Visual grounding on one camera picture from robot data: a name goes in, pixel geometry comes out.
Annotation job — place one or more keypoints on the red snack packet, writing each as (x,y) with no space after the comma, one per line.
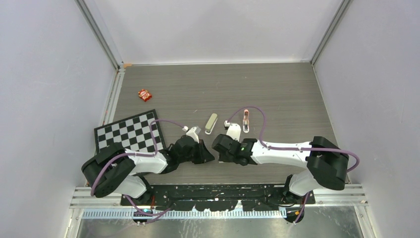
(145,95)

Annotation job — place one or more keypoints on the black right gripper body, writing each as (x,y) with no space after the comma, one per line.
(227,158)

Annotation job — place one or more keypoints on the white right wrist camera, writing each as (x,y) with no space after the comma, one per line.
(233,130)

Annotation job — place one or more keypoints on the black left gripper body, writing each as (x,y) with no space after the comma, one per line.
(191,156)

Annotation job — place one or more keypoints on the black white checkerboard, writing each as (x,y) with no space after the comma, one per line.
(132,132)

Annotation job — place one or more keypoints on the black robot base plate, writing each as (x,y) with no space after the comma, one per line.
(218,197)

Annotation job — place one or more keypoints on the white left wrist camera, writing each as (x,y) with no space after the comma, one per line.
(192,132)

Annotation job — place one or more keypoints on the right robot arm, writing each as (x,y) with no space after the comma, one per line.
(323,163)

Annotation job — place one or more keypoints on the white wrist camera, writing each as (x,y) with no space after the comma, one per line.
(192,132)
(233,130)

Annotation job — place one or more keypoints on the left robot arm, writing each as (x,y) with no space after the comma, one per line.
(117,170)

